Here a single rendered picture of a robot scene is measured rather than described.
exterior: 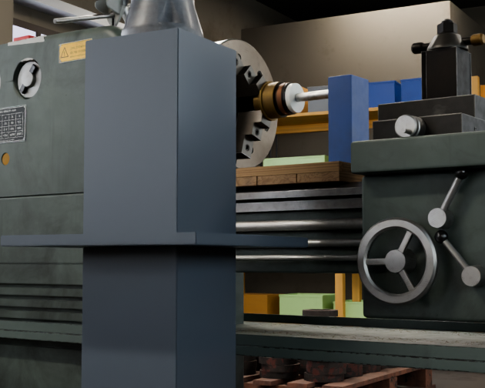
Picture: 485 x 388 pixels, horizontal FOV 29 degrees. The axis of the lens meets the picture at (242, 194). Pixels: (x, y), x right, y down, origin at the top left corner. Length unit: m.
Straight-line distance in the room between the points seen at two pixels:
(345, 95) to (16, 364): 1.03
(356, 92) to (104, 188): 0.67
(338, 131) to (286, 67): 6.14
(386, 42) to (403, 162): 6.18
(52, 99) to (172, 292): 0.87
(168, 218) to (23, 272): 0.84
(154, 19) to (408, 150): 0.50
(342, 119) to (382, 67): 5.77
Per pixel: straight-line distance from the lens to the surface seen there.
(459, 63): 1.88
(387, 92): 7.10
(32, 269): 2.32
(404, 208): 1.71
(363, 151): 1.71
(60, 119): 2.28
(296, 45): 8.17
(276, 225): 1.96
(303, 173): 1.92
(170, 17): 1.69
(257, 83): 2.17
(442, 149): 1.64
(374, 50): 7.86
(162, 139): 1.59
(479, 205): 1.65
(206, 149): 1.65
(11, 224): 2.38
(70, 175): 2.23
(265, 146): 2.31
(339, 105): 2.05
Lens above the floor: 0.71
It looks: 4 degrees up
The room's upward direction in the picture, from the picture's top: straight up
